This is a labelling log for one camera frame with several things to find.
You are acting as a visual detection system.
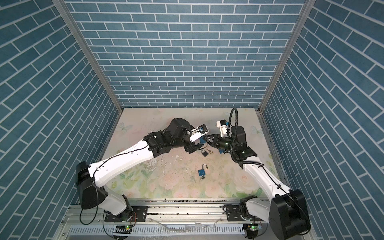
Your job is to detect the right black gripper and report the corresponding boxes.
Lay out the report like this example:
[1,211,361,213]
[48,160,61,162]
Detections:
[203,133,238,153]

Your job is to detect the black padlock with keys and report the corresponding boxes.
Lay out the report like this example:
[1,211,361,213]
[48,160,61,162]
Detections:
[201,150,213,157]

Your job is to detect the blue padlock with key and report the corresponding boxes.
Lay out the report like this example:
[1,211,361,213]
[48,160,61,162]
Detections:
[198,164,208,180]

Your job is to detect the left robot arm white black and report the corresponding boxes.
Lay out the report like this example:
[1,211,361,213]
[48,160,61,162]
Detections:
[76,118,209,222]

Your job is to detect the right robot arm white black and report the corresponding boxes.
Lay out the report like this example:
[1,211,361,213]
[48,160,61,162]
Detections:
[205,108,312,240]

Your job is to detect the floral table mat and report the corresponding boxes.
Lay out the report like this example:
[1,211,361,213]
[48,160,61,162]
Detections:
[103,108,277,200]

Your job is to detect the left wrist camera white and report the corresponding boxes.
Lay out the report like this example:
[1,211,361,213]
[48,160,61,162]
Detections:
[190,124,209,143]

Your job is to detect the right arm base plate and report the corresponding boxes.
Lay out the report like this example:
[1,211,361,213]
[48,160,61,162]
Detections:
[222,204,263,222]

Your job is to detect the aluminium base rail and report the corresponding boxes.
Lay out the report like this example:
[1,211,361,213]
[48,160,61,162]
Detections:
[53,199,277,240]

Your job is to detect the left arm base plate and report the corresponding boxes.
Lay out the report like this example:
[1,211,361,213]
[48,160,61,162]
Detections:
[104,206,148,223]

